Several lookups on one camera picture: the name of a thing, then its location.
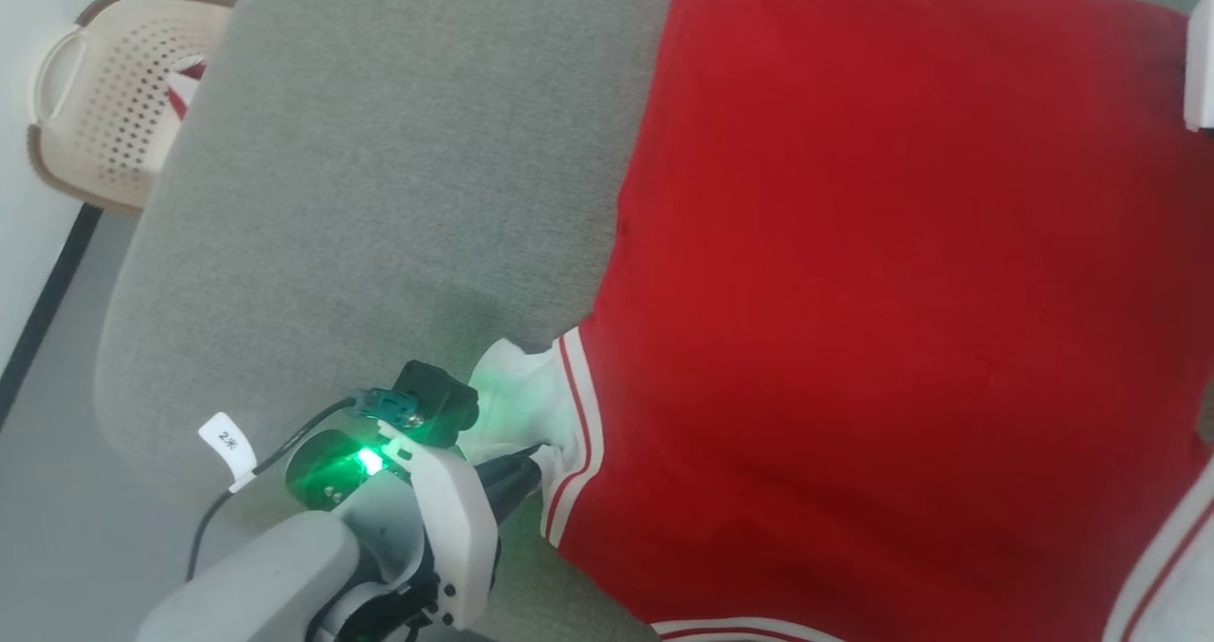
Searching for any grey fabric sofa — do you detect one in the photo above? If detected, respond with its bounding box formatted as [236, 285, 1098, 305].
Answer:
[93, 0, 1214, 642]

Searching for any red garment with white stripes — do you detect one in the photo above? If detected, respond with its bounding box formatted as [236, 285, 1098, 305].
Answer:
[469, 0, 1214, 642]

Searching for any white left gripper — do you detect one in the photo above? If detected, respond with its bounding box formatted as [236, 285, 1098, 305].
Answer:
[285, 414, 547, 630]

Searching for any red and white cloth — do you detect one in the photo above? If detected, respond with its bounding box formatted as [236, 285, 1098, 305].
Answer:
[165, 52, 209, 122]

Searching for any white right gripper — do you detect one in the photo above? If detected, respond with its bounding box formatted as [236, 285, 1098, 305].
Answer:
[1184, 0, 1214, 133]

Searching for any beige perforated laundry basket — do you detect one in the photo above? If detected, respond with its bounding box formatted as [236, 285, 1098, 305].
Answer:
[27, 0, 237, 217]

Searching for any white cable label tag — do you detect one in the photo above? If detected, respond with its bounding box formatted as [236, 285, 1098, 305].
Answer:
[197, 412, 260, 493]

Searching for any black skirting strip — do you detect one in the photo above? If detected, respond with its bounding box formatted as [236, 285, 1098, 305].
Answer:
[0, 0, 224, 427]

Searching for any thin black cable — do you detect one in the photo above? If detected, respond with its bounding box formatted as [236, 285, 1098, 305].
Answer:
[186, 395, 359, 583]

